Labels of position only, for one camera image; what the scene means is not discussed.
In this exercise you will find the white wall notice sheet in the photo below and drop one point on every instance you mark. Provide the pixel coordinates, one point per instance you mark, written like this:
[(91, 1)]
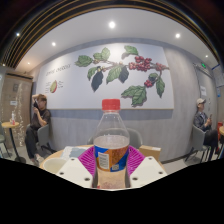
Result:
[(203, 91)]

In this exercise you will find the coffee plant wall mural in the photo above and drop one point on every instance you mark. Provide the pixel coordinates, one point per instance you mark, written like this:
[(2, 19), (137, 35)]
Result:
[(73, 86)]

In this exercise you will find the wooden wall panel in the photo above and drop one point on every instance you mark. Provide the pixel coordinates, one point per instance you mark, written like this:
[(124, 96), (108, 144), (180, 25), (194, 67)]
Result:
[(15, 96)]

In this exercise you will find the small bottle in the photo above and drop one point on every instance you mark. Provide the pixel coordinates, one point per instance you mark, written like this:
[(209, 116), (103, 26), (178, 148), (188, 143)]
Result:
[(13, 118)]

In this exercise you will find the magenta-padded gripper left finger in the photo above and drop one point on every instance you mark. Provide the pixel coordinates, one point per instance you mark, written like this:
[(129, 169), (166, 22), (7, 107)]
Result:
[(76, 171)]

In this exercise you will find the wall notice board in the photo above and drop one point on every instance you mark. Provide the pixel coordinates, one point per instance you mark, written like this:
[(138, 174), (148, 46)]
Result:
[(219, 77)]

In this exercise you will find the green exit sign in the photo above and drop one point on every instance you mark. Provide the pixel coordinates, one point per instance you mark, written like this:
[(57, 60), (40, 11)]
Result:
[(203, 65)]

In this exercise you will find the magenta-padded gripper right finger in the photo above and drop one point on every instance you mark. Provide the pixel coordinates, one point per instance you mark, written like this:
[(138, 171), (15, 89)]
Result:
[(148, 170)]

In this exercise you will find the ceiling spotlights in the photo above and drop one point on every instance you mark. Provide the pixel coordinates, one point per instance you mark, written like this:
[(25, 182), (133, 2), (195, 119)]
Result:
[(112, 24)]

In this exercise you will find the person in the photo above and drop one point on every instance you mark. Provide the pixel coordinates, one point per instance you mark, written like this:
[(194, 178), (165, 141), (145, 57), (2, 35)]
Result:
[(38, 121), (201, 121)]

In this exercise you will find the clear red-capped drink bottle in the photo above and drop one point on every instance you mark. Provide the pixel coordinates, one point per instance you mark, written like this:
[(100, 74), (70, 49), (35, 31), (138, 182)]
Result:
[(111, 150)]

